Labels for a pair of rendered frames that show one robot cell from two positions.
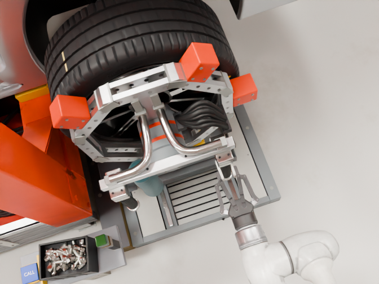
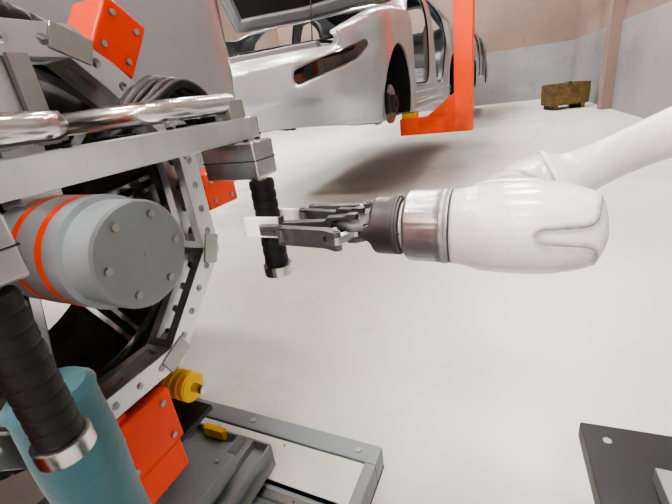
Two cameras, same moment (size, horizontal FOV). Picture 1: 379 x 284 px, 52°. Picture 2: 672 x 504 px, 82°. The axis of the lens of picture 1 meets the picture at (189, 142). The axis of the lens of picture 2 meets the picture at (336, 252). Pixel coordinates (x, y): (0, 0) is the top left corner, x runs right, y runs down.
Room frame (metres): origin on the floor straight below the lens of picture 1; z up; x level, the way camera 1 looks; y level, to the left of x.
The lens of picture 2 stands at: (0.02, 0.36, 0.99)
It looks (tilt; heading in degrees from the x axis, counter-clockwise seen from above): 22 degrees down; 297
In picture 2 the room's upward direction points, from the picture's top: 8 degrees counter-clockwise
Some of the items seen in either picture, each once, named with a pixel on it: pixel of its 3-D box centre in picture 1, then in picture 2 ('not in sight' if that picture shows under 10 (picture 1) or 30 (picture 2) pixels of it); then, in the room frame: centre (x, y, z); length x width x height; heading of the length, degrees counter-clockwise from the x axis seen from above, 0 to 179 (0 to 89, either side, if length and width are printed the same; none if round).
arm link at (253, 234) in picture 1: (250, 236); (427, 225); (0.12, -0.09, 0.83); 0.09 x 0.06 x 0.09; 91
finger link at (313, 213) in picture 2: (241, 191); (331, 218); (0.26, -0.11, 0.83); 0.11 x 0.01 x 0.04; 170
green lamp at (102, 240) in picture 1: (102, 240); not in sight; (0.28, 0.42, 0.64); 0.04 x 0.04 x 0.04; 1
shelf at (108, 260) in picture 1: (73, 261); not in sight; (0.28, 0.62, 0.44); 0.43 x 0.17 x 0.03; 91
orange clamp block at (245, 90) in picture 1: (241, 90); (207, 188); (0.59, -0.23, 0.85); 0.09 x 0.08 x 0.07; 91
